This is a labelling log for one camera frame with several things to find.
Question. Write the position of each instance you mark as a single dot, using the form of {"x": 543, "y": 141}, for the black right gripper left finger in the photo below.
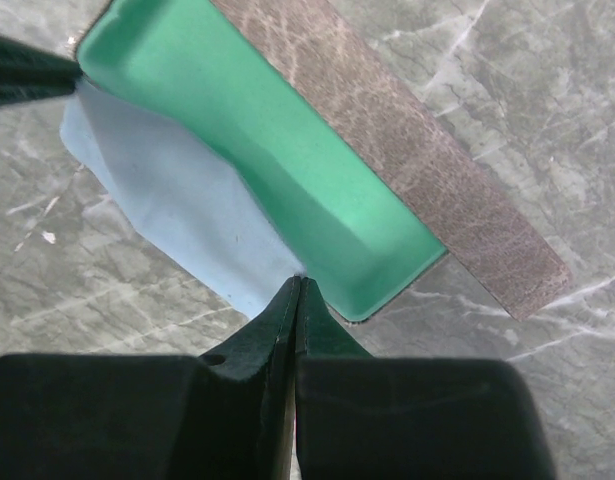
{"x": 225, "y": 414}

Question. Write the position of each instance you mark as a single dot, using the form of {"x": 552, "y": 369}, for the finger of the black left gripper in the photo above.
{"x": 15, "y": 93}
{"x": 22, "y": 63}

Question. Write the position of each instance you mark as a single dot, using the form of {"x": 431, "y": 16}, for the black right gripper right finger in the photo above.
{"x": 366, "y": 417}

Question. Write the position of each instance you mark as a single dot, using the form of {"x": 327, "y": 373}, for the light blue cleaning cloth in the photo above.
{"x": 180, "y": 196}

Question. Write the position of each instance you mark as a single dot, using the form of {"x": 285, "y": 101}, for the grey-brown glasses case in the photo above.
{"x": 361, "y": 182}

